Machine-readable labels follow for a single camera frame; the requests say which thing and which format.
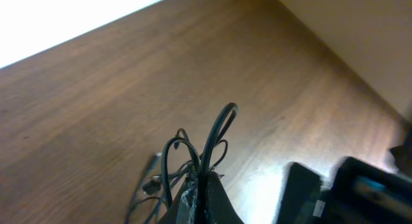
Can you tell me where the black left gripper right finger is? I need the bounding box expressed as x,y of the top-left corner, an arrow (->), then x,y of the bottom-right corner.
203,172 -> 243,224

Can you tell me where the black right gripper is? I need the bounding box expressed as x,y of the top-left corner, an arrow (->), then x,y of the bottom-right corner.
277,157 -> 411,224

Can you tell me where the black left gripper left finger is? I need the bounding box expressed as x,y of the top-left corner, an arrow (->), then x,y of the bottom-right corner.
158,178 -> 201,224

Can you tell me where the thin black USB cable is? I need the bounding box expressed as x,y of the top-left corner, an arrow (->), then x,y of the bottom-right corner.
124,127 -> 229,224

